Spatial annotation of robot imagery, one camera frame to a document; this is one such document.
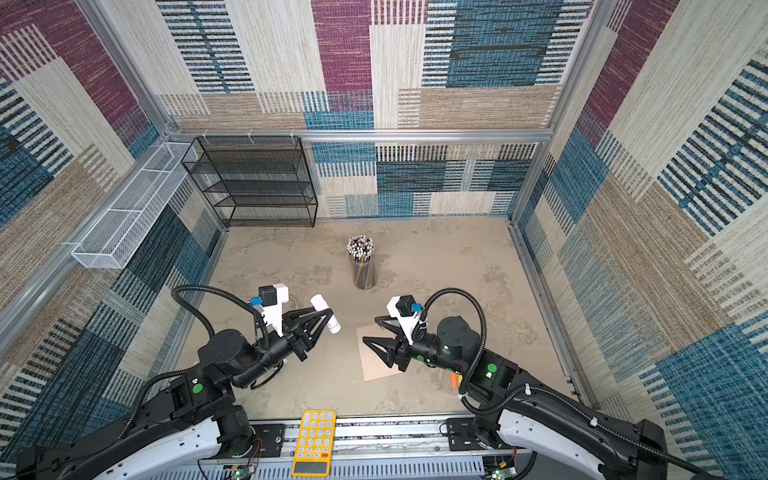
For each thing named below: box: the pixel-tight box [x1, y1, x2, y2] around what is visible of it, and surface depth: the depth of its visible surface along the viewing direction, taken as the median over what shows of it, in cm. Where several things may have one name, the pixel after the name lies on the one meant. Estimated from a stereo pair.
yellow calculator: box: [292, 410, 336, 477], surface depth 73 cm
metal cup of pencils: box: [346, 235, 377, 290], surface depth 91 cm
